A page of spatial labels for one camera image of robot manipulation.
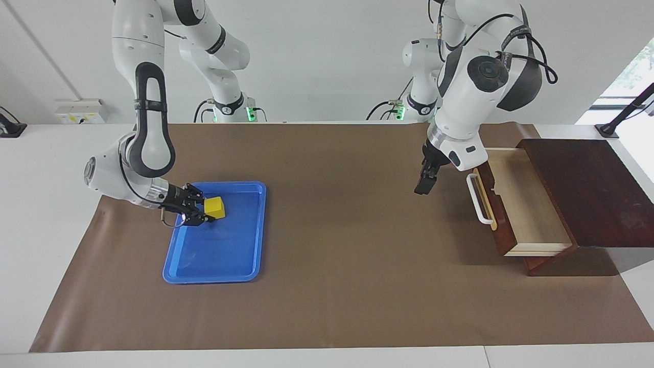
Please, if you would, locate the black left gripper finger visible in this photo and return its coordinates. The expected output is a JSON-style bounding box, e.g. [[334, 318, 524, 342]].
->
[[414, 169, 440, 196]]

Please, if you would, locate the yellow block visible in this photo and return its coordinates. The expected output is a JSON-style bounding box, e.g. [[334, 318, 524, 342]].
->
[[203, 196, 227, 220]]

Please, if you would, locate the wooden drawer with white handle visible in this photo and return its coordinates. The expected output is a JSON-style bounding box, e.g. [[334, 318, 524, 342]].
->
[[466, 147, 579, 257]]

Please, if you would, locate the blue plastic tray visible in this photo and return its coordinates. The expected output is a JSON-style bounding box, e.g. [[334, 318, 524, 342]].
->
[[162, 181, 267, 285]]

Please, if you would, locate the brown table mat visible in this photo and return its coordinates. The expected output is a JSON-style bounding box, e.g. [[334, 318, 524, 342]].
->
[[30, 122, 654, 353]]

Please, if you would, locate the dark wooden cabinet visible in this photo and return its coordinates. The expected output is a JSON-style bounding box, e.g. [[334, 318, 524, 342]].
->
[[516, 138, 654, 277]]

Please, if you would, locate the bright window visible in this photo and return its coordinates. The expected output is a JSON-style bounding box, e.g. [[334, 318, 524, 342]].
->
[[598, 36, 654, 110]]

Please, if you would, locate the black left arm base cable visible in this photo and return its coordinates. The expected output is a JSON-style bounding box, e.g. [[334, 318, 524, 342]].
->
[[365, 100, 409, 121]]

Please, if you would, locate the black arm base cable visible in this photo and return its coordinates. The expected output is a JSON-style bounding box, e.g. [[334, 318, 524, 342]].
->
[[365, 100, 409, 121], [193, 99, 215, 123]]

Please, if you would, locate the black right arm base cable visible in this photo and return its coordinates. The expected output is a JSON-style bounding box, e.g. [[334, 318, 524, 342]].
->
[[193, 99, 215, 123]]

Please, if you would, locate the black desk mount base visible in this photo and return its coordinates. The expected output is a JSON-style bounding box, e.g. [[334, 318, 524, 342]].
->
[[0, 106, 27, 139]]

